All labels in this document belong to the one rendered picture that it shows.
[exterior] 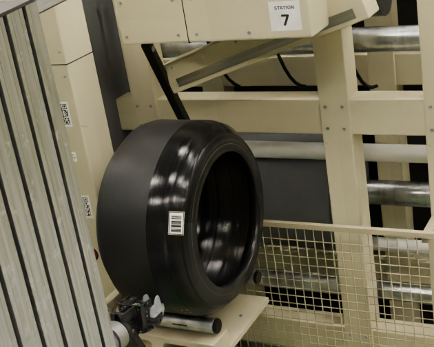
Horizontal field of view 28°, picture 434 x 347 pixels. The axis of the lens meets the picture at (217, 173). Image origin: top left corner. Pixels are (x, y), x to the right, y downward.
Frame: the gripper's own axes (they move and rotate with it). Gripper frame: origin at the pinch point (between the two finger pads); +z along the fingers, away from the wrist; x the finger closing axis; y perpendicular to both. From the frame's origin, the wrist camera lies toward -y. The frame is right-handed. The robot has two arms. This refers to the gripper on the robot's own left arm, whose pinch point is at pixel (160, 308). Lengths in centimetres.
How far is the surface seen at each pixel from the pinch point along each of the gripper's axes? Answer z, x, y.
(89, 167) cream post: 12.6, 26.6, 35.3
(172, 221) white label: -2.6, -9.0, 26.6
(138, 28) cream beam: 34, 18, 72
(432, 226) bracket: 65, -58, 5
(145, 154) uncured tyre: 6.9, 3.3, 41.4
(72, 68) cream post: 11, 26, 64
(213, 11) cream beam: 34, -7, 76
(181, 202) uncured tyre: 1.1, -10.0, 30.6
